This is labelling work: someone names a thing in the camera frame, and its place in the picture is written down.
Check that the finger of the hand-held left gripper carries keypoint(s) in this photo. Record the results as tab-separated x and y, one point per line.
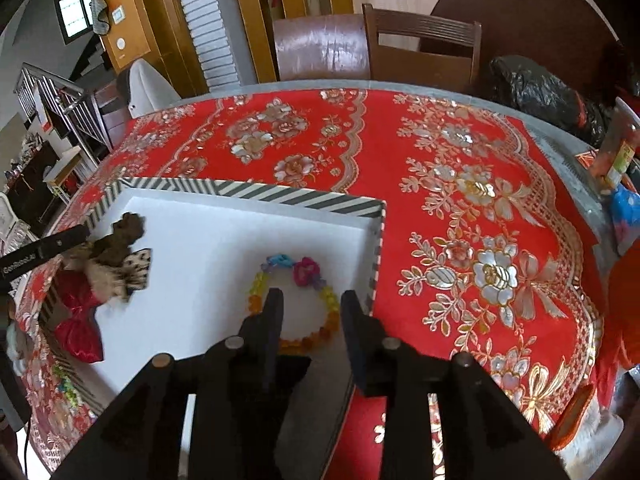
65	241

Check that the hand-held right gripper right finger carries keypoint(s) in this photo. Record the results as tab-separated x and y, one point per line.
357	330

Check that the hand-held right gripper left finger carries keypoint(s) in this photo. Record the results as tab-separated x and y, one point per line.
274	320

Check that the tan leopard bow hair clip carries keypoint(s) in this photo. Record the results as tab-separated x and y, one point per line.
117	275

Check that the striped-rim white tray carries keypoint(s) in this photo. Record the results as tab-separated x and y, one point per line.
225	240

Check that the white ornate chair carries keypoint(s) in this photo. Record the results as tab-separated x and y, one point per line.
10	220

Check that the dark brown paw hair clip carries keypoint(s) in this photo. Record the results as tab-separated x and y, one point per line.
127	230

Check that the dark wooden cabinet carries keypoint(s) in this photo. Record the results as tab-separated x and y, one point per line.
30	180

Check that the small white-top desk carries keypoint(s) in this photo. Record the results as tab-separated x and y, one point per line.
62	167

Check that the red satin bow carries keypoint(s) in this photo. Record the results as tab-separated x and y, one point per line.
77	330

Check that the dark wooden chair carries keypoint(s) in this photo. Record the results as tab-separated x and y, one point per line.
110	115

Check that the metal stair railing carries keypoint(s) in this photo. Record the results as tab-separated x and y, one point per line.
65	105

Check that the red floral tablecloth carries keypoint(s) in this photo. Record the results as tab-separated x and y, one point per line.
380	160

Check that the white chair back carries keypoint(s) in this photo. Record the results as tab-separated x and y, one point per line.
147	85

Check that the hanging grey cloth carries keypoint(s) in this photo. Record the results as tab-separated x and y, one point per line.
100	15

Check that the window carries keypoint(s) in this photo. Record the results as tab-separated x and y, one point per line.
75	10

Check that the white ribbed column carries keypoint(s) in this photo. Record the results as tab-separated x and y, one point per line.
210	25

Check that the white glove with orange cuff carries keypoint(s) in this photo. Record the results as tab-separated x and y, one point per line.
600	427

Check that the wooden slat-back chair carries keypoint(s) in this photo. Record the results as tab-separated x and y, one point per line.
435	67

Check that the brown leather-back chair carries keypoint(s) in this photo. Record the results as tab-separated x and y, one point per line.
320	47

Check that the black plastic bag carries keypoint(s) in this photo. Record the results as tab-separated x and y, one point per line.
530	90

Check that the clear jar with label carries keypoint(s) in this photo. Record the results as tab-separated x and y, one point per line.
617	155

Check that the round dark brown tabletop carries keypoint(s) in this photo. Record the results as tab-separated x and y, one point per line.
525	15

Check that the wall switch panel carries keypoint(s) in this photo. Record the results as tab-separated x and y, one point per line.
118	14

